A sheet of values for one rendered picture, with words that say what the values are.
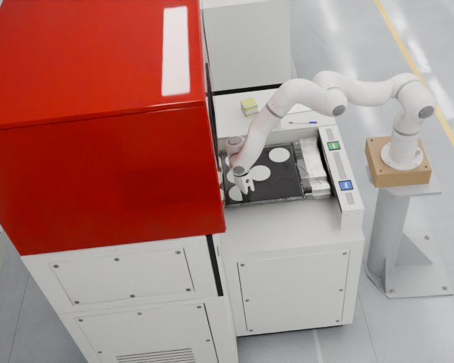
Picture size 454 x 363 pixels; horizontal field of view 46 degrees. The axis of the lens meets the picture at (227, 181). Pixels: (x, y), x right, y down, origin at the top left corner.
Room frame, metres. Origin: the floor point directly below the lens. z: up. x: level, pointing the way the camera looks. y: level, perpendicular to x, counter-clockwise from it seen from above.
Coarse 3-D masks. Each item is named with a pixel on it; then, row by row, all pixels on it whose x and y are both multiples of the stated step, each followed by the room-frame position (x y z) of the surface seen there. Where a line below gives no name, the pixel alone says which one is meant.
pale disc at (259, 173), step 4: (252, 168) 1.81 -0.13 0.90; (256, 168) 1.80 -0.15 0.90; (260, 168) 1.80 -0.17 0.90; (264, 168) 1.79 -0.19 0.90; (252, 172) 1.78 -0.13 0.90; (256, 172) 1.77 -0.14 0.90; (260, 172) 1.77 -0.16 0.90; (264, 172) 1.77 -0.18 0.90; (268, 172) 1.76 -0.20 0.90; (252, 176) 1.75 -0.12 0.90; (256, 176) 1.75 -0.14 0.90; (260, 176) 1.74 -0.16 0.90; (264, 176) 1.74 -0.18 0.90; (268, 176) 1.73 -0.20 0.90; (260, 180) 1.72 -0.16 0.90
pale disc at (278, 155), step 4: (276, 148) 1.92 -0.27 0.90; (280, 148) 1.91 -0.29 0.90; (284, 148) 1.91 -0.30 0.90; (272, 152) 1.90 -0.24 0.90; (276, 152) 1.89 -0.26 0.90; (280, 152) 1.89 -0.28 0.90; (284, 152) 1.88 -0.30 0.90; (288, 152) 1.88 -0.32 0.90; (272, 156) 1.87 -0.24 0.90; (276, 156) 1.86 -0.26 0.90; (280, 156) 1.86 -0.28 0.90; (284, 156) 1.85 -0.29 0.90; (288, 156) 1.85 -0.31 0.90; (272, 160) 1.84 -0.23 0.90; (276, 160) 1.84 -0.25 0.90; (280, 160) 1.83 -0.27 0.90; (284, 160) 1.83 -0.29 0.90
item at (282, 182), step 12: (264, 156) 1.87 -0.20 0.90; (228, 168) 1.83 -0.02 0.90; (276, 168) 1.78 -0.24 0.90; (288, 168) 1.77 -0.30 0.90; (252, 180) 1.73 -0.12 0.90; (264, 180) 1.71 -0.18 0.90; (276, 180) 1.70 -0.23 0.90; (288, 180) 1.69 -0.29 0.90; (228, 192) 1.67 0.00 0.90; (252, 192) 1.65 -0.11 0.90; (264, 192) 1.64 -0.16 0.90; (276, 192) 1.63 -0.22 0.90; (288, 192) 1.62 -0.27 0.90; (300, 192) 1.61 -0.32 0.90; (228, 204) 1.60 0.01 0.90
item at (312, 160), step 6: (300, 144) 1.96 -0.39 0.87; (306, 150) 1.90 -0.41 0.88; (312, 150) 1.89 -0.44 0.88; (318, 150) 1.89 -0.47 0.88; (306, 156) 1.85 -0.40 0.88; (312, 156) 1.85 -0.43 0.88; (318, 156) 1.84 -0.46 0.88; (306, 162) 1.81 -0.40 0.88; (312, 162) 1.81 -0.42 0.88; (318, 162) 1.80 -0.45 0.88; (306, 168) 1.77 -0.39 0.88; (312, 168) 1.77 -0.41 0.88; (318, 168) 1.76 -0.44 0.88; (324, 180) 1.68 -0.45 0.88; (318, 198) 1.59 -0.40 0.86
